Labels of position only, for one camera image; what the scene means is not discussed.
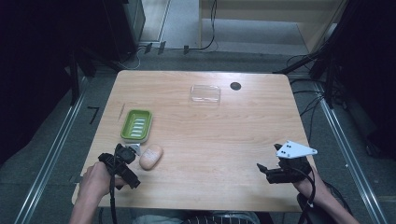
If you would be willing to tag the person's striped shirt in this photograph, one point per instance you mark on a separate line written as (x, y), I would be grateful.
(221, 220)

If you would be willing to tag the black cabinet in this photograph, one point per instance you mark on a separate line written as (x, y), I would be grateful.
(124, 28)

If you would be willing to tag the clear plastic container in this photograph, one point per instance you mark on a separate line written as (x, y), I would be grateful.
(205, 94)

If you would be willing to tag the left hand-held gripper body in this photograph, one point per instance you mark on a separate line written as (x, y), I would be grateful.
(124, 154)

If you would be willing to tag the metal floor rail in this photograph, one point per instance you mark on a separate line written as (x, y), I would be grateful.
(51, 158)
(350, 158)

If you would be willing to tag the beige soap bar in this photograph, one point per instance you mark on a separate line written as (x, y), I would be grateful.
(151, 157)

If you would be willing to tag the person's left hand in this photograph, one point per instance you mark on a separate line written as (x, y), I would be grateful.
(95, 183)

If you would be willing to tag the black round table grommet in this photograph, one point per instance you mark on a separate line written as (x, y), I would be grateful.
(235, 86)

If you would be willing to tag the person's right hand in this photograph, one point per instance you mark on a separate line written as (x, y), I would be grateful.
(309, 186)

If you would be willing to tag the green soap dish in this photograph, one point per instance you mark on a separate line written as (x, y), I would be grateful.
(137, 126)

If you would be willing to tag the person's blue jeans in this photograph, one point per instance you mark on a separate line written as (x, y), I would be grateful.
(155, 219)

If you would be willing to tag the light wooden furniture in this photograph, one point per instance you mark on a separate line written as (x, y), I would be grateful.
(267, 7)

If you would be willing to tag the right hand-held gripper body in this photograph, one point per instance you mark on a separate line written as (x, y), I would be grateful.
(292, 171)

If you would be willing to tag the black metal stand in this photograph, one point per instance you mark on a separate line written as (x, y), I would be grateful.
(320, 62)
(76, 74)

